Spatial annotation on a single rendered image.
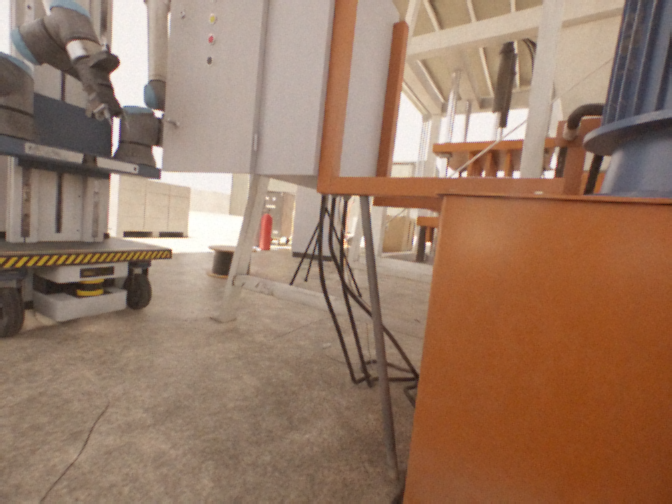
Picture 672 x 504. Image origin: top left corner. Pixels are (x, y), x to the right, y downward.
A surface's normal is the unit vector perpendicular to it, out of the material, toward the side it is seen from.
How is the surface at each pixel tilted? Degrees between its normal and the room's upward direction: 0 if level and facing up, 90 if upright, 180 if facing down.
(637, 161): 84
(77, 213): 90
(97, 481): 0
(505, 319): 90
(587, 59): 110
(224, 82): 90
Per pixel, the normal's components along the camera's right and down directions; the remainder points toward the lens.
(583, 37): -0.55, 0.34
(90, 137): 0.87, 0.13
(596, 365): -0.49, 0.02
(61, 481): 0.11, -0.99
